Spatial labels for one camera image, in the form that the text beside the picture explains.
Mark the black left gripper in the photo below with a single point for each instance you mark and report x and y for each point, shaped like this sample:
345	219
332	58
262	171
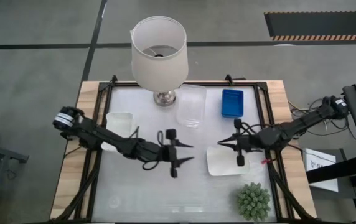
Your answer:
165	153

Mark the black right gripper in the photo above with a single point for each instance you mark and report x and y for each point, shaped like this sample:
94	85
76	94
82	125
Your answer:
249	143

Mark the white plastic basket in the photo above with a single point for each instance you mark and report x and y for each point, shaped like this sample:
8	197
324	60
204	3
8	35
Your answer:
120	123
224	163

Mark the blue slotted plastic basket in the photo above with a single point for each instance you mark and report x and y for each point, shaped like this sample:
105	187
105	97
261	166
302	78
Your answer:
232	104

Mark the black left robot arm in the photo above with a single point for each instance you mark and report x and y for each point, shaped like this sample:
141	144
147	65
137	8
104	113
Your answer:
109	138

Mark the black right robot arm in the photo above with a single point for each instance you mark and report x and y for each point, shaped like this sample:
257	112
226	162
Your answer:
290	130

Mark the red tag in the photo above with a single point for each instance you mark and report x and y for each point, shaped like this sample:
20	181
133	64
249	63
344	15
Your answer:
264	161

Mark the white table cover sheet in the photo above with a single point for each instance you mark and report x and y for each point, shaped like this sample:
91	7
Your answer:
165	193

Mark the clear plastic container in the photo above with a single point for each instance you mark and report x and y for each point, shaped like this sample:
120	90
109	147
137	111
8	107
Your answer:
192	105

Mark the green artificial succulent plant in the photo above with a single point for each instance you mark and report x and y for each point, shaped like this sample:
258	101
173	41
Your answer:
253	201

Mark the white shade table lamp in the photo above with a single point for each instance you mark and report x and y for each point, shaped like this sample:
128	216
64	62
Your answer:
159	68

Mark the white printed paper box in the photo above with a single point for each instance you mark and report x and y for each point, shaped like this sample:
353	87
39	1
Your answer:
327	186

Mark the black stand leg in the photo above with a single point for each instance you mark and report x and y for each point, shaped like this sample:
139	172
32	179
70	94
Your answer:
336	169

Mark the black hazard-striped floor mat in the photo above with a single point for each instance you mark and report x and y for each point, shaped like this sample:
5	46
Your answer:
321	23

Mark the black metal table frame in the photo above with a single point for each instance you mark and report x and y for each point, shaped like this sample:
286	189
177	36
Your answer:
215	83

